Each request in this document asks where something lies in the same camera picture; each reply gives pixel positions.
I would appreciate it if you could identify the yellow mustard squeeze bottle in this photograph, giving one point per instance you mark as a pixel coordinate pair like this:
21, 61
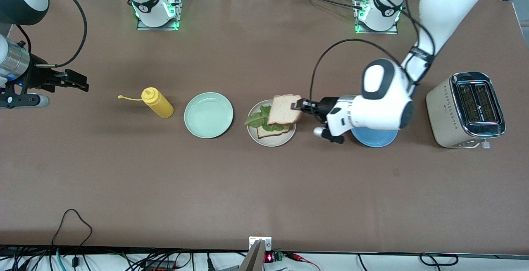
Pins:
159, 105

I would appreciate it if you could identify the light green plate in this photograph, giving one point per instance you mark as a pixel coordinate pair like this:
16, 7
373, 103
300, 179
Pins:
208, 116

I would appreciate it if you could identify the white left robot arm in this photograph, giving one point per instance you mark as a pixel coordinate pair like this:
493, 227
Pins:
450, 6

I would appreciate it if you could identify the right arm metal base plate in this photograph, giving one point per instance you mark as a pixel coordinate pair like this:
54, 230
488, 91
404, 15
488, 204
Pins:
180, 2

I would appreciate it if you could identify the brown bread slice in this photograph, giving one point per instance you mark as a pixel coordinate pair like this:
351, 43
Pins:
283, 110
268, 134

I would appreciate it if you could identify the green lettuce leaf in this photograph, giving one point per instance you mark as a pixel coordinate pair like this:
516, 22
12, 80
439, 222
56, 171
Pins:
256, 119

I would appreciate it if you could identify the beige plate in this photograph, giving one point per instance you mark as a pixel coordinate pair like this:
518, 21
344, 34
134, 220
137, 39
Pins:
272, 143

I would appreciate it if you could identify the blue plate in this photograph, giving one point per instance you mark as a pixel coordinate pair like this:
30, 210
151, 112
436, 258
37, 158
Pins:
374, 139

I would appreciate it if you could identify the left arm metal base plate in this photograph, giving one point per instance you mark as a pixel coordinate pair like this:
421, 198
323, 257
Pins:
372, 32

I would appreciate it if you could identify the grey metal bar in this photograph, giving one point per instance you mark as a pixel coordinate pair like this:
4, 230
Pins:
253, 260

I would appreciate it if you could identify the small metal mounting bracket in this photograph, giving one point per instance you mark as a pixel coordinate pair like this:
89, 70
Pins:
268, 243

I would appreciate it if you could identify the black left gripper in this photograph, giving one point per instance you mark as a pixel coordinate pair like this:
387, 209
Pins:
325, 106

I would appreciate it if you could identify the beige chrome toaster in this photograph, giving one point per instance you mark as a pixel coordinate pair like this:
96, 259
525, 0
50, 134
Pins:
442, 114

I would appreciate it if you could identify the circuit board with red display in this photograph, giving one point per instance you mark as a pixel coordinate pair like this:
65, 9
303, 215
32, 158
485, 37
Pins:
275, 257

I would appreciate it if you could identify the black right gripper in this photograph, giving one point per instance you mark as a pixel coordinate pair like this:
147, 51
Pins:
40, 77

